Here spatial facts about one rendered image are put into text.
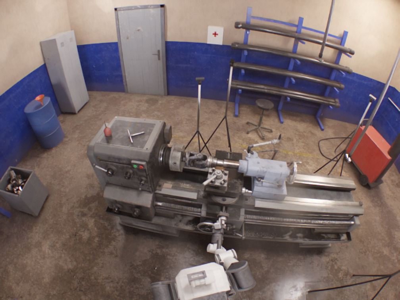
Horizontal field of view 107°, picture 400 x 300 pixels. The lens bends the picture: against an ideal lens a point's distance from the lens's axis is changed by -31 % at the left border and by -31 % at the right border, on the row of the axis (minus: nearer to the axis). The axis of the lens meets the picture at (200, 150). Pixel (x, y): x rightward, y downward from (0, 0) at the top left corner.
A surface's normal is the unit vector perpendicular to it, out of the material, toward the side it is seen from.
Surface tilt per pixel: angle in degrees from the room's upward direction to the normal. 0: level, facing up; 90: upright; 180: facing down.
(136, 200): 32
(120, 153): 45
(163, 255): 0
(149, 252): 0
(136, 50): 90
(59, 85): 90
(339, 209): 36
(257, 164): 0
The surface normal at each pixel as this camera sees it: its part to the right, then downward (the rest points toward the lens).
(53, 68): -0.15, 0.68
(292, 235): 0.04, -0.72
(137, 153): -0.08, -0.03
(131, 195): -0.05, -0.25
